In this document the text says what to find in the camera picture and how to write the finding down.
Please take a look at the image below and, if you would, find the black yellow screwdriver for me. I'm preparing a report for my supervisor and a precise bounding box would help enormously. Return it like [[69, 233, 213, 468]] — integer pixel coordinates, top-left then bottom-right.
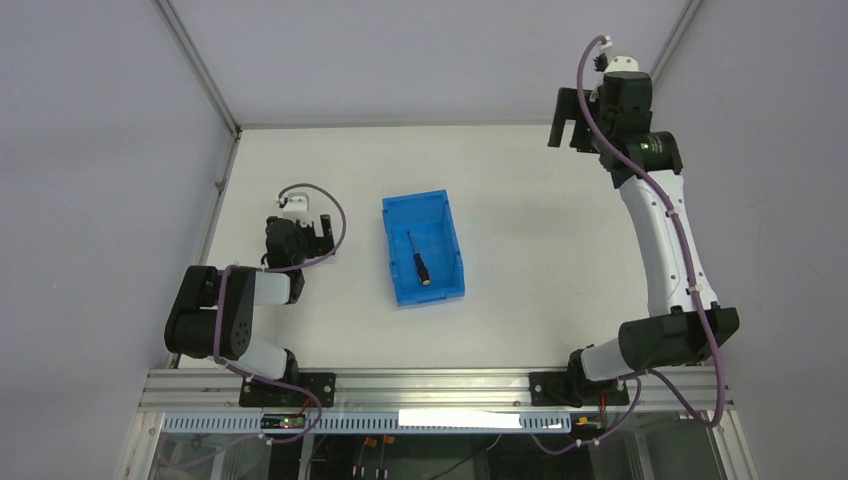
[[407, 231, 431, 286]]

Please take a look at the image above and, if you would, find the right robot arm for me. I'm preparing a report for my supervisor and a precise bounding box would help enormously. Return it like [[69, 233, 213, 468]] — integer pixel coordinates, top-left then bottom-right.
[[548, 72, 740, 392]]

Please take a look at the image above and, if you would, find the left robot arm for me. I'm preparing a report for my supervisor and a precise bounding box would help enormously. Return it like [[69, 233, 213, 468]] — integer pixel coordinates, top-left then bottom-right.
[[164, 214, 335, 385]]

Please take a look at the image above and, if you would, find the blue plastic bin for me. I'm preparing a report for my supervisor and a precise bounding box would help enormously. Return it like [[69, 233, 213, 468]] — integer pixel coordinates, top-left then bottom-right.
[[382, 190, 466, 308]]

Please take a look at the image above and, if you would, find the small green circuit board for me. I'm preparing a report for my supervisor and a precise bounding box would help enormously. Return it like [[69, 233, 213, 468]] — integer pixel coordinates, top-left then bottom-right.
[[260, 414, 308, 431]]

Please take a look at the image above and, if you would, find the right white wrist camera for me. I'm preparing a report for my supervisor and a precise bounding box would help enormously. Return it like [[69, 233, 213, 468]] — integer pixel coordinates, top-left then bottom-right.
[[594, 42, 640, 74]]

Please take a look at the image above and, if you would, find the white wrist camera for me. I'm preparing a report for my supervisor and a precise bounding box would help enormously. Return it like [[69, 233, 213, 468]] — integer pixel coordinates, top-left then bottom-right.
[[594, 42, 640, 74], [278, 192, 310, 223]]

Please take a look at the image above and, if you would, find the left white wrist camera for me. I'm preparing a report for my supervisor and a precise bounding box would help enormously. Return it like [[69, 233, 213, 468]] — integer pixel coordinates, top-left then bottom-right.
[[278, 192, 310, 223]]

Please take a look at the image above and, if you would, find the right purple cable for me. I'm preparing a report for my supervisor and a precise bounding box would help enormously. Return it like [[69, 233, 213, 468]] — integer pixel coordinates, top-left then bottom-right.
[[529, 35, 728, 456]]

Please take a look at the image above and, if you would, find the purple cable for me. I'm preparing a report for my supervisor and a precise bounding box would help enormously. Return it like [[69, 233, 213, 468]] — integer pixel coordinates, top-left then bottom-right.
[[212, 183, 348, 465], [529, 35, 728, 456]]

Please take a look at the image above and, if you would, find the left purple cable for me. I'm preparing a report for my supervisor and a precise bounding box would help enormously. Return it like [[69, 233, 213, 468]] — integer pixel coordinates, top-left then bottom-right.
[[212, 183, 348, 465]]

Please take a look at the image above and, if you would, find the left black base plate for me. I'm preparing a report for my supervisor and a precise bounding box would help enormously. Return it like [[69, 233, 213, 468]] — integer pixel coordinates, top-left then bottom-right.
[[238, 371, 337, 408]]

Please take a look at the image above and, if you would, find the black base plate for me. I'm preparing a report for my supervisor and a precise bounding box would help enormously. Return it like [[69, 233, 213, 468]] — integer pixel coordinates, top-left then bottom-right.
[[528, 371, 630, 408], [238, 371, 337, 408]]

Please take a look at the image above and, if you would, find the aluminium frame rail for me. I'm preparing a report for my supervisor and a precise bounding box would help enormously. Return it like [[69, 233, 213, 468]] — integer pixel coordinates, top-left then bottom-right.
[[137, 367, 735, 413]]

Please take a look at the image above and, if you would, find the slotted grey cable duct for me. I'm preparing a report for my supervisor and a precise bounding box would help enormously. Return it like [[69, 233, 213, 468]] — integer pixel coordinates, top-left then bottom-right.
[[162, 409, 572, 435]]

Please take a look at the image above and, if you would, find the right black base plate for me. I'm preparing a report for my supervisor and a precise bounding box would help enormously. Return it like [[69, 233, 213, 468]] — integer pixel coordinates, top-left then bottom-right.
[[528, 371, 630, 408]]

